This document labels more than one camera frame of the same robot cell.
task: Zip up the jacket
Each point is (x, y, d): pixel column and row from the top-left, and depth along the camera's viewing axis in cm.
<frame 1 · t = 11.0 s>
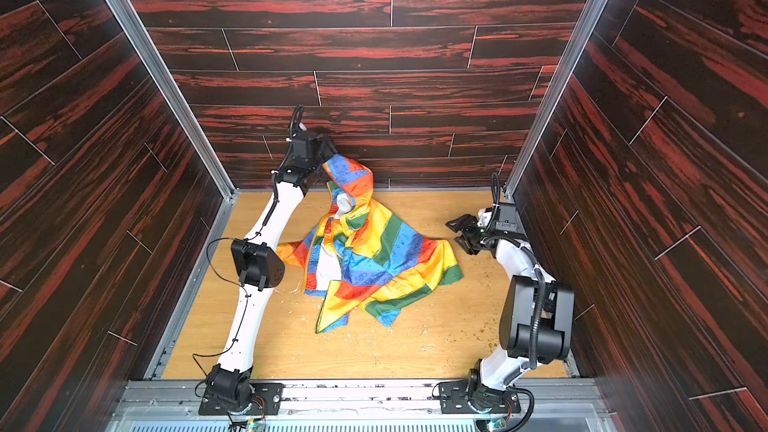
left hand: (328, 141, 97), fingers open
right hand: (455, 228, 92), fingers open
rainbow striped hooded jacket: (361, 257, 98), point 5 cm above the table

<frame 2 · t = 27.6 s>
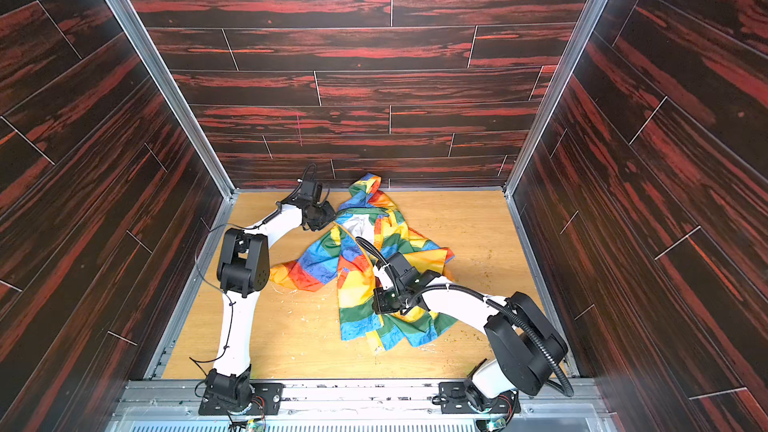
left hand: (335, 215, 108), fingers open
right hand: (376, 302, 86), fingers closed
rainbow striped hooded jacket: (333, 259, 101), point 2 cm above the table

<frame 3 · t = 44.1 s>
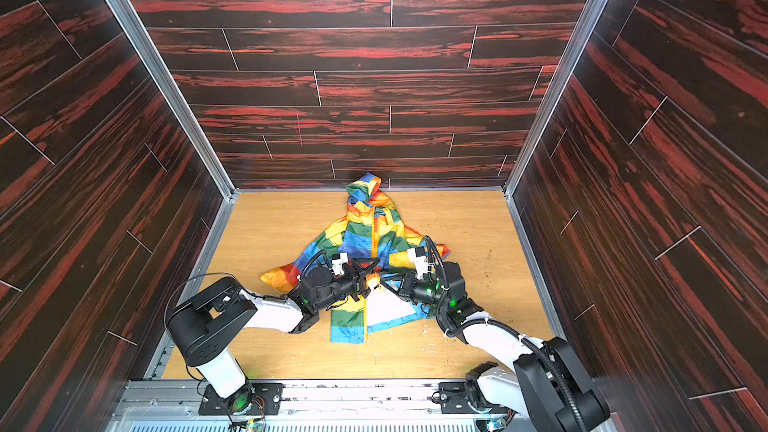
left hand: (382, 269, 80), fingers open
right hand: (383, 278, 78), fingers closed
rainbow striped hooded jacket: (370, 228, 109), point 2 cm above the table

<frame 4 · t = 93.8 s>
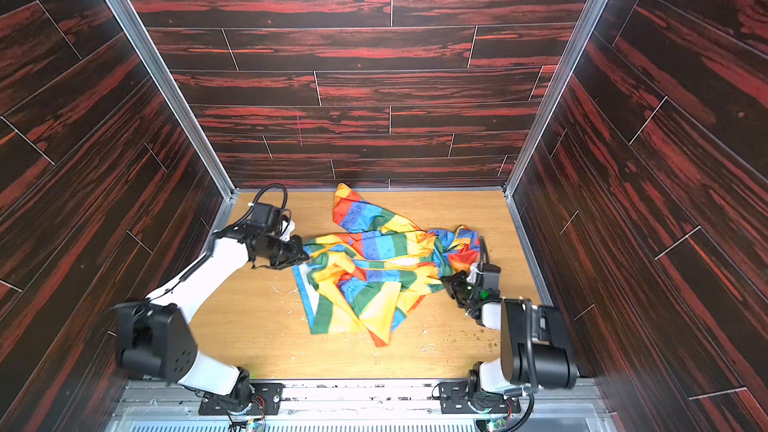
left hand: (310, 255, 86), fingers closed
right hand: (445, 275, 94), fingers closed
rainbow striped hooded jacket: (376, 268, 98), point 3 cm above the table

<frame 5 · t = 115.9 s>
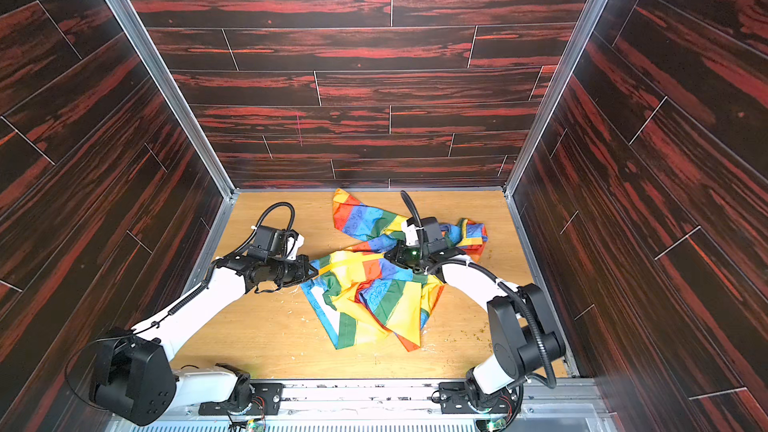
left hand: (319, 272, 83), fingers closed
right hand: (388, 252, 89), fingers closed
rainbow striped hooded jacket: (359, 289, 92), point 4 cm above the table

